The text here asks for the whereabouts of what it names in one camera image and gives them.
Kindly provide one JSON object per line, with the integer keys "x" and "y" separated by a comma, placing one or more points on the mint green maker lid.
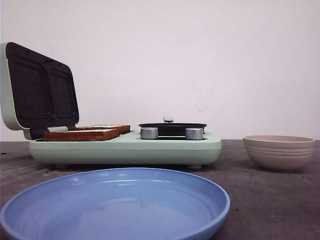
{"x": 36, "y": 92}

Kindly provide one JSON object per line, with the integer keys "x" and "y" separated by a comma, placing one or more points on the blue round plate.
{"x": 118, "y": 204}

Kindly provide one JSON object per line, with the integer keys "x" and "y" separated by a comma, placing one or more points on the right silver control knob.
{"x": 194, "y": 133}

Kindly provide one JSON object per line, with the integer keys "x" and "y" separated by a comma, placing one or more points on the white bread slice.
{"x": 81, "y": 135}
{"x": 122, "y": 129}

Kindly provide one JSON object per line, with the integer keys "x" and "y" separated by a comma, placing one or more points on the beige ribbed bowl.
{"x": 279, "y": 152}

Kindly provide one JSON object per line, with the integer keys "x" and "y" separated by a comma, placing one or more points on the left silver control knob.
{"x": 149, "y": 133}

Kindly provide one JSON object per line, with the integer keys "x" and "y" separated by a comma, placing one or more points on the mint green breakfast maker base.
{"x": 129, "y": 149}

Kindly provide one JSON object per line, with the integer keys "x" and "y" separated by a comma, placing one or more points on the silver control knob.
{"x": 149, "y": 133}
{"x": 194, "y": 133}

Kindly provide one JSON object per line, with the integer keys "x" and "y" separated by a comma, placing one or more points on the black round frying pan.
{"x": 169, "y": 128}

